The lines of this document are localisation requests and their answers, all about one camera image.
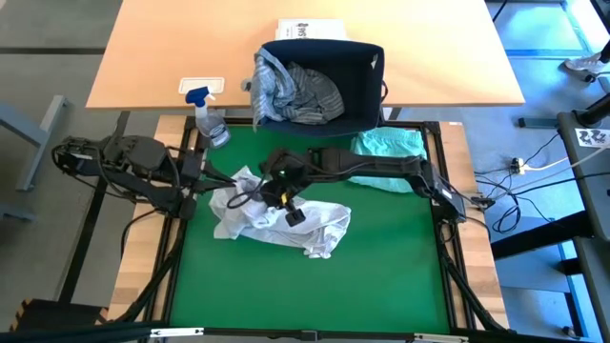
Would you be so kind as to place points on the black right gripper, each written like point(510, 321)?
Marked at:
point(288, 174)

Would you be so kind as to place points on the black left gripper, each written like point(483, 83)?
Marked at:
point(193, 171)

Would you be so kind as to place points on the white patterned shirt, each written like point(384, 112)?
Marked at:
point(314, 224)

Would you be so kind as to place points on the teal shorts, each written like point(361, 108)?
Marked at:
point(391, 140)

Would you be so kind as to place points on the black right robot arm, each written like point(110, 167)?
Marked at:
point(372, 162)

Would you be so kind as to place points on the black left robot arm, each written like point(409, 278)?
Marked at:
point(128, 162)

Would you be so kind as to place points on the navy striped laundry basket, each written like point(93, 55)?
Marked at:
point(357, 81)

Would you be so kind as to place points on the clear spray bottle blue trigger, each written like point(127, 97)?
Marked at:
point(212, 128)

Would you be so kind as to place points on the dark grey striped garment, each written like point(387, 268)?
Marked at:
point(317, 97)

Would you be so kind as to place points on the light blue striped garment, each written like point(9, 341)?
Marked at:
point(269, 90)

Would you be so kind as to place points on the white desk grommet plate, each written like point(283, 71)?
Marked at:
point(200, 83)

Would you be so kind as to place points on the green table mat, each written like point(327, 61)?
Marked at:
point(310, 286)

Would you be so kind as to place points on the white printed booklet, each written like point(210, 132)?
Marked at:
point(310, 28)

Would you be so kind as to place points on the black desk leg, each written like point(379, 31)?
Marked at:
point(79, 257)

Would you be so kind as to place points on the light wood desk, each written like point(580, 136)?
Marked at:
point(429, 57)

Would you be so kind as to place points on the black orange striped box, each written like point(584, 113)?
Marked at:
point(57, 314)

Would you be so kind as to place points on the black pole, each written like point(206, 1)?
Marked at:
point(71, 334)

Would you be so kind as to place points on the black side table base bar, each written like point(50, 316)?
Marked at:
point(534, 238)

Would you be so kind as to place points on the grey desk foot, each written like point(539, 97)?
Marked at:
point(538, 122)

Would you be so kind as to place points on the white fiducial marker sheet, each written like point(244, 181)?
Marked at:
point(593, 137)

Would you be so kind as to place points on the grey side table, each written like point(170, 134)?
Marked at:
point(595, 200)

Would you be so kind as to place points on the person's shoe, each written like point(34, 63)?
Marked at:
point(583, 63)

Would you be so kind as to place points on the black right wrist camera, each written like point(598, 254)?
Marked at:
point(295, 217)

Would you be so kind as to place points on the silver frame bracket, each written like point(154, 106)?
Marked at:
point(176, 332)
point(441, 338)

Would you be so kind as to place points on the black aluminium table frame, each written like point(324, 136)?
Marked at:
point(262, 332)

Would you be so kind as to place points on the small black frame clamp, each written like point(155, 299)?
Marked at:
point(309, 335)

